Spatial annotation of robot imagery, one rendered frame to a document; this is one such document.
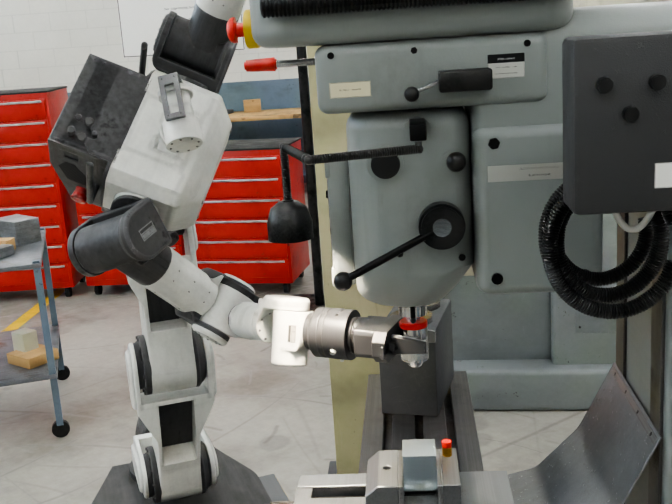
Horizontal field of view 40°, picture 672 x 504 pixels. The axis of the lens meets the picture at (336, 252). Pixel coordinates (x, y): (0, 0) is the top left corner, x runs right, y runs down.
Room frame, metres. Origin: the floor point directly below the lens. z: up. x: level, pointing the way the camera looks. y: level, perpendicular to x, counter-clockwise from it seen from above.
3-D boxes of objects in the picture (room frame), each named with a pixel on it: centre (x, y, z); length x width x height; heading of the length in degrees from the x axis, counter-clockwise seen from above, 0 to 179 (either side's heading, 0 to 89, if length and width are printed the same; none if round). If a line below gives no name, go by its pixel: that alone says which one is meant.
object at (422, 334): (1.46, -0.12, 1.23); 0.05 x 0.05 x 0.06
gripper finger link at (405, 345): (1.44, -0.11, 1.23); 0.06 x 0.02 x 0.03; 67
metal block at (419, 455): (1.33, -0.11, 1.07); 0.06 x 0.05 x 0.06; 175
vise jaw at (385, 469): (1.33, -0.05, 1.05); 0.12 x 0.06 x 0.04; 175
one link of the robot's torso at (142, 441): (2.20, 0.46, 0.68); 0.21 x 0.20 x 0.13; 18
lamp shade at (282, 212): (1.42, 0.07, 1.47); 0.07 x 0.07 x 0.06
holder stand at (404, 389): (1.87, -0.16, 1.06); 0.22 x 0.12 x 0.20; 163
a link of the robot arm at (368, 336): (1.50, -0.04, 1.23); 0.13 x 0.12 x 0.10; 157
